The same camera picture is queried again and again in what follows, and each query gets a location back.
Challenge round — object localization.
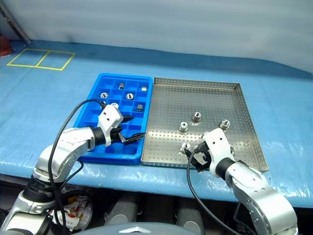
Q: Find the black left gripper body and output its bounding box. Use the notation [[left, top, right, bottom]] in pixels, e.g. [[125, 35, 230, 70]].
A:
[[110, 126, 124, 145]]

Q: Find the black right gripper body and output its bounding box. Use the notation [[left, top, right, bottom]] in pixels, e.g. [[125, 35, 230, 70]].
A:
[[193, 143, 211, 172]]

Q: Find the blue compartment tray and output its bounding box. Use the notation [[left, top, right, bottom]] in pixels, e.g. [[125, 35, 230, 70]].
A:
[[73, 72, 154, 165]]

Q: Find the perforated metal tray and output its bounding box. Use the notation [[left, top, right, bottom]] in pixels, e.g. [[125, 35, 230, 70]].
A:
[[141, 77, 269, 172]]

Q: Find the dark grey rounded shape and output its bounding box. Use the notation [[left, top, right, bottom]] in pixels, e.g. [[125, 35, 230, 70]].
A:
[[176, 199, 206, 228], [106, 195, 140, 225]]

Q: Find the grey robot torso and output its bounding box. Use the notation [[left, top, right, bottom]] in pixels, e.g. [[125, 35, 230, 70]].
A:
[[80, 221, 203, 235]]

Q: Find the black bin with trash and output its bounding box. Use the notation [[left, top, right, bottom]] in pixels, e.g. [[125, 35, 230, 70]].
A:
[[52, 189, 95, 232]]

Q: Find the yellow tape rectangle marking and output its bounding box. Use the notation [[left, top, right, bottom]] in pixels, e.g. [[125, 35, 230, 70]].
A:
[[6, 48, 76, 71]]

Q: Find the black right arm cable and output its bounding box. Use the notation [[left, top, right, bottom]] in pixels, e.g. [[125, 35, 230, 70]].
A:
[[186, 149, 235, 235]]

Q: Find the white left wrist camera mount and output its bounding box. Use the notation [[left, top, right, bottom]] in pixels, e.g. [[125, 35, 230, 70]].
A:
[[97, 105, 124, 147]]

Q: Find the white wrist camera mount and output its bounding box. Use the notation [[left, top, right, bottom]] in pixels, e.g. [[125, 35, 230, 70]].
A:
[[201, 128, 233, 177], [97, 105, 124, 147]]

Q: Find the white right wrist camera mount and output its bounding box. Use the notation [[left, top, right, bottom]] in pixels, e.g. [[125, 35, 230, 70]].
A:
[[201, 128, 233, 177]]

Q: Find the grey metal frame pole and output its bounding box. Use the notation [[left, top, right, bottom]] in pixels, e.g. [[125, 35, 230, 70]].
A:
[[0, 0, 31, 44]]

